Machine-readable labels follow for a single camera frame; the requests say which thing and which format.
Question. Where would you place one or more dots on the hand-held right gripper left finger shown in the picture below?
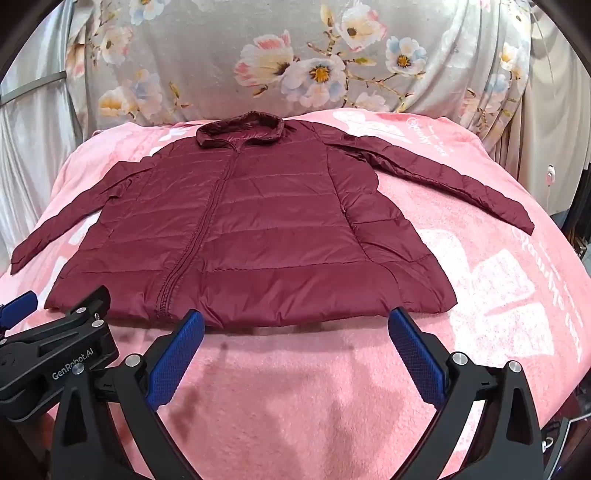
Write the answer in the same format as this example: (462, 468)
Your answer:
(178, 360)

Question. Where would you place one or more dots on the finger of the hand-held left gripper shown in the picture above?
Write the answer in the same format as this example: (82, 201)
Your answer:
(18, 305)
(90, 302)

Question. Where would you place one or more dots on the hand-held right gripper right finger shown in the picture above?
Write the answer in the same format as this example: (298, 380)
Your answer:
(415, 360)

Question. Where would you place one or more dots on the maroon puffer jacket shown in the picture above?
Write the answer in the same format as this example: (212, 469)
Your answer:
(277, 221)

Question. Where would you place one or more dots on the pink printed blanket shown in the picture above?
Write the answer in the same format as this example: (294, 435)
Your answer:
(300, 392)

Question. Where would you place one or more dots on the white plastic sheet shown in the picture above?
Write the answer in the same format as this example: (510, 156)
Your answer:
(27, 161)

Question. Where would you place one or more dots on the metal bar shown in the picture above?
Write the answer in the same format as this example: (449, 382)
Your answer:
(32, 86)

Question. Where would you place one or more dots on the grey floral cloth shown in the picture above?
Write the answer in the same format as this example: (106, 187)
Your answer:
(207, 55)

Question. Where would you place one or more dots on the beige curtain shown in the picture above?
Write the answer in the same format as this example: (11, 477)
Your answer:
(554, 92)

